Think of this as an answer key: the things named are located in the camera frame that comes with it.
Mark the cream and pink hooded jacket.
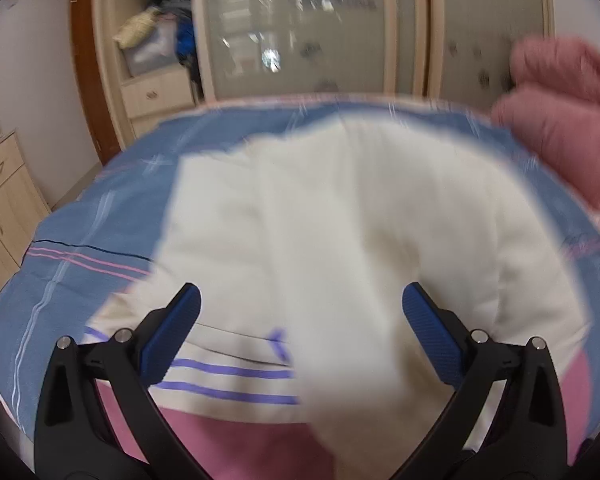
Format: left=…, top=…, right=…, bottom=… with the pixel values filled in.
left=85, top=113, right=591, bottom=479

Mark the blue plaid bed sheet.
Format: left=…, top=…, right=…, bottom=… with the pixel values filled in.
left=0, top=98, right=600, bottom=439

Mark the wooden side cabinet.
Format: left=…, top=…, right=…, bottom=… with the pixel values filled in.
left=0, top=132, right=50, bottom=291

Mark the rolled pink quilt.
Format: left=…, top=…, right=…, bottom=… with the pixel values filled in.
left=490, top=36, right=600, bottom=210

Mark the clear plastic storage box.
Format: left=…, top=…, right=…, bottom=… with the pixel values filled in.
left=123, top=21, right=178, bottom=77

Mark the sliding door wardrobe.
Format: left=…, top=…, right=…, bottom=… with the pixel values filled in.
left=92, top=0, right=554, bottom=146

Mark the yellow cloth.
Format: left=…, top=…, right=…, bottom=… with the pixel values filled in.
left=114, top=6, right=161, bottom=50

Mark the brown wooden door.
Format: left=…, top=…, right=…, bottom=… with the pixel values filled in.
left=70, top=0, right=120, bottom=166

